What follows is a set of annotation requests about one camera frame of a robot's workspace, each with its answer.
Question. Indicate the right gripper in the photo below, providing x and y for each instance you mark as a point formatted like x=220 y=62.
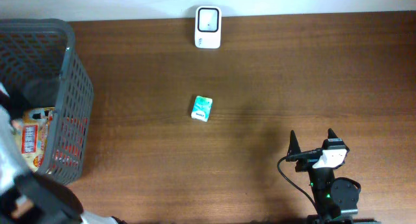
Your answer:
x=294 y=147

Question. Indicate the green tissue pack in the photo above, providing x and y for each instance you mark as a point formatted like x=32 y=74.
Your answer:
x=202 y=108

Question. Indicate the yellow wet wipes pack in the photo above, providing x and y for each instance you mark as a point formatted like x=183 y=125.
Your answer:
x=31 y=132

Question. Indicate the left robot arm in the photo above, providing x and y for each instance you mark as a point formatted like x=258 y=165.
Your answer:
x=27 y=197

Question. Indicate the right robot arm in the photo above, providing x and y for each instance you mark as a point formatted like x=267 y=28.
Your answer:
x=335 y=199

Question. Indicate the white barcode scanner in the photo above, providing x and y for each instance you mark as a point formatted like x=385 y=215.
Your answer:
x=208 y=27

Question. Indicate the grey plastic mesh basket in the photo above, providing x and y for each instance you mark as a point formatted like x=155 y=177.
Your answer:
x=40 y=65

